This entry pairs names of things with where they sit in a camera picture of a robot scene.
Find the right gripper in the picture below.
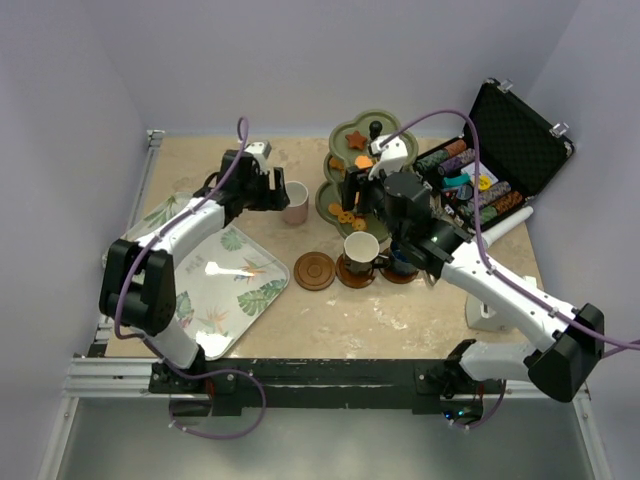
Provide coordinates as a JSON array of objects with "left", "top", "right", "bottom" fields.
[{"left": 340, "top": 162, "right": 406, "bottom": 244}]

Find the pink cup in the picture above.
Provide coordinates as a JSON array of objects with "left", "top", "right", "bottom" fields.
[{"left": 282, "top": 181, "right": 309, "bottom": 226}]

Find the round orange cookie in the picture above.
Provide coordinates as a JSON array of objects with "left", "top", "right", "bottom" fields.
[
  {"left": 328, "top": 203, "right": 342, "bottom": 215},
  {"left": 354, "top": 155, "right": 374, "bottom": 169}
]

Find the orange slice cookie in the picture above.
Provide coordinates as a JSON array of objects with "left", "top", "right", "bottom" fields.
[
  {"left": 337, "top": 211, "right": 355, "bottom": 224},
  {"left": 351, "top": 218, "right": 367, "bottom": 231}
]

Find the maple leaf cookie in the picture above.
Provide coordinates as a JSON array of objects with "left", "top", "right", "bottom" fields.
[{"left": 329, "top": 157, "right": 344, "bottom": 170}]

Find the dark star cookie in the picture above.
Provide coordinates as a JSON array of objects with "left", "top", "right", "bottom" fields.
[{"left": 345, "top": 130, "right": 368, "bottom": 151}]

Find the dark grey mug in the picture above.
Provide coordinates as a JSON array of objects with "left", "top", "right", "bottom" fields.
[{"left": 343, "top": 231, "right": 391, "bottom": 276}]

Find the dark blue mug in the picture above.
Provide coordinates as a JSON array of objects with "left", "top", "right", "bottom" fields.
[{"left": 389, "top": 241, "right": 418, "bottom": 277}]

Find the brown saucer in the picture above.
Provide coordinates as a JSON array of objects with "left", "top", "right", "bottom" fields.
[
  {"left": 381, "top": 268, "right": 418, "bottom": 284},
  {"left": 335, "top": 255, "right": 376, "bottom": 289},
  {"left": 293, "top": 252, "right": 335, "bottom": 291}
]

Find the brown saucer back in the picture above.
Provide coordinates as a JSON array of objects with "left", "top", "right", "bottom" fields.
[{"left": 335, "top": 255, "right": 376, "bottom": 289}]

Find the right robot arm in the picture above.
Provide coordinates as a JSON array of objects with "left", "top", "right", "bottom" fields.
[{"left": 341, "top": 167, "right": 605, "bottom": 403}]

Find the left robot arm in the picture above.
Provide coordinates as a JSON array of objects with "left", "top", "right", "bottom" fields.
[{"left": 99, "top": 142, "right": 290, "bottom": 392}]

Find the green three-tier stand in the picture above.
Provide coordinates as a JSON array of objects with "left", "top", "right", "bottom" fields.
[{"left": 315, "top": 110, "right": 400, "bottom": 243}]

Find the black poker chip case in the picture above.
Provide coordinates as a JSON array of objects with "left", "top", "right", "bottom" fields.
[{"left": 413, "top": 78, "right": 575, "bottom": 230}]

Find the white microphone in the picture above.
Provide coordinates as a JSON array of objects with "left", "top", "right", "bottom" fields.
[{"left": 482, "top": 206, "right": 534, "bottom": 248}]

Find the white stand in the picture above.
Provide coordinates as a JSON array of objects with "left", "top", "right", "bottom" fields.
[{"left": 456, "top": 273, "right": 541, "bottom": 336}]

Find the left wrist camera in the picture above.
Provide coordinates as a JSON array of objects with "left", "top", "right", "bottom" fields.
[{"left": 244, "top": 141, "right": 272, "bottom": 170}]

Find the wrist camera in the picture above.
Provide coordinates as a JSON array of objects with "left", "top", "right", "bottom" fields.
[
  {"left": 368, "top": 135, "right": 408, "bottom": 181},
  {"left": 244, "top": 141, "right": 272, "bottom": 170}
]

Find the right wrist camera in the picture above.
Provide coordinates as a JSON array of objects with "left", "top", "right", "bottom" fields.
[{"left": 368, "top": 135, "right": 408, "bottom": 181}]

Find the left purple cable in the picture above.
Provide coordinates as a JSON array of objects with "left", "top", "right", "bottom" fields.
[{"left": 113, "top": 117, "right": 268, "bottom": 440}]

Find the purple cable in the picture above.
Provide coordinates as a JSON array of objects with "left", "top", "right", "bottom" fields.
[
  {"left": 377, "top": 109, "right": 640, "bottom": 431},
  {"left": 113, "top": 117, "right": 268, "bottom": 440}
]

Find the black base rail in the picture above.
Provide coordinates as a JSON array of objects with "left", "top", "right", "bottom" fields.
[{"left": 149, "top": 359, "right": 501, "bottom": 420}]

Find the aluminium frame rail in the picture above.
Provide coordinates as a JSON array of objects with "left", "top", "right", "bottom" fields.
[{"left": 37, "top": 129, "right": 166, "bottom": 480}]

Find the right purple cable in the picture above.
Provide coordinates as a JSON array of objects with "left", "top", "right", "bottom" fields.
[{"left": 377, "top": 109, "right": 640, "bottom": 431}]

